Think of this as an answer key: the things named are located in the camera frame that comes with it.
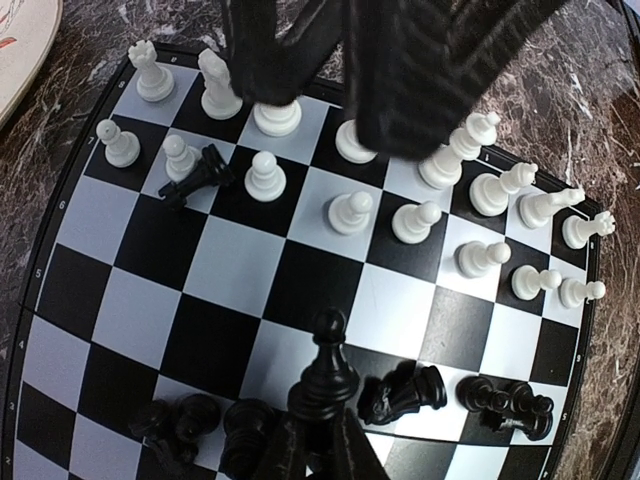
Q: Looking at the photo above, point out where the white pawn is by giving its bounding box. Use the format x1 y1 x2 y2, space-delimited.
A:
511 265 562 301
162 134 202 182
391 201 442 244
559 278 606 308
328 191 373 235
96 119 140 168
244 151 286 202
457 241 511 278

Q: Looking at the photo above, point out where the white knight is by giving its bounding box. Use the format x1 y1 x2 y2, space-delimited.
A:
198 49 243 120
518 188 585 229

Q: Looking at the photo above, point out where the ceramic bird plate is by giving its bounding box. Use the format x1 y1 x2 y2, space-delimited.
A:
1 0 63 127

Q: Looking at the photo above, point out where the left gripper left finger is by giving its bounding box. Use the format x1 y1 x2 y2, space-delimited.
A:
251 414 306 480

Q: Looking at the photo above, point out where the black and grey chessboard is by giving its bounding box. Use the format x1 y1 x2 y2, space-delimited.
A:
1 45 600 479

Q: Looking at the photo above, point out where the white queen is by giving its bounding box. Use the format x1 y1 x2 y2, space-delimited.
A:
335 119 377 164

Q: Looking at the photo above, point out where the white rook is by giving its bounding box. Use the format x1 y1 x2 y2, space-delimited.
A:
128 40 175 102
562 211 615 249

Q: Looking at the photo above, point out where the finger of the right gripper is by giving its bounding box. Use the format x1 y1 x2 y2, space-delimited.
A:
220 0 348 106
344 1 560 160

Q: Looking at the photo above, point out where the fallen black knight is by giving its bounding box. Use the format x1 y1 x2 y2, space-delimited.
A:
357 362 448 426

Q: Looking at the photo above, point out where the white bishop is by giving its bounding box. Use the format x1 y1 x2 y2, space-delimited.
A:
469 162 538 217
253 100 302 137

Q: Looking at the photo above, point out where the white king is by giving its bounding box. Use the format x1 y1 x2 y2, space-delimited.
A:
418 111 501 190

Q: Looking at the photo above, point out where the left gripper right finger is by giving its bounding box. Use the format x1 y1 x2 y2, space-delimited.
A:
332 408 389 480

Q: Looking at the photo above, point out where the fallen black piece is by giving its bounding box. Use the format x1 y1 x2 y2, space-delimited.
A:
158 144 235 211
456 376 555 441
287 307 360 423
128 394 221 469

